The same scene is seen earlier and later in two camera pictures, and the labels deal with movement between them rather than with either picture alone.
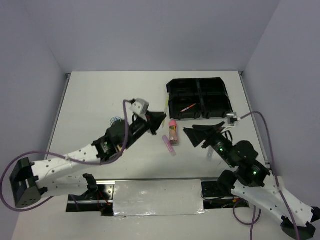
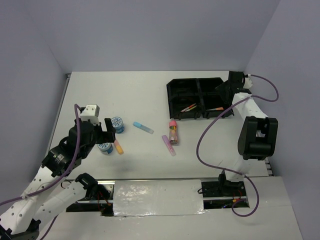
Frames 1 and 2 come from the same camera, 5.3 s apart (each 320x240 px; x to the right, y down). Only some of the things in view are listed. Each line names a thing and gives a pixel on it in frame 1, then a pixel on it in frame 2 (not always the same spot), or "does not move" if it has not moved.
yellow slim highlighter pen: (167, 102) to (191, 108)
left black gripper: (149, 122) to (106, 136)
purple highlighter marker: (169, 145) does not move
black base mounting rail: (102, 200) does not move
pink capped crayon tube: (173, 136) does not move
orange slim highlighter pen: (188, 107) does not move
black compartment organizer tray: (196, 98) does not move
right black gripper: (206, 132) to (221, 88)
